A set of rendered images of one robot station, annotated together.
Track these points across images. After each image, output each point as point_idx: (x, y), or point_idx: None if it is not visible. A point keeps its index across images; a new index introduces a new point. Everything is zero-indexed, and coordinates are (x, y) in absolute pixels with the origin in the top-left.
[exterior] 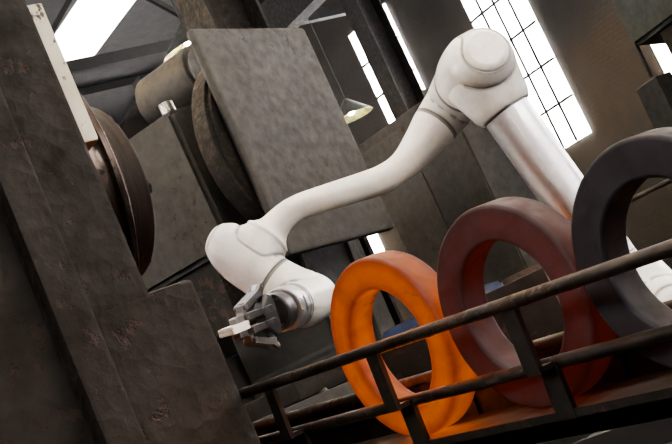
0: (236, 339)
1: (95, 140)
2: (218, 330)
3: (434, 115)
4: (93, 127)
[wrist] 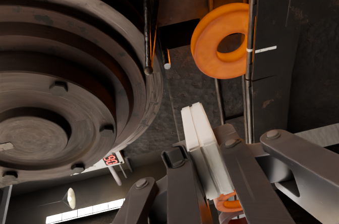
0: (232, 127)
1: (124, 161)
2: (181, 111)
3: None
4: (119, 163)
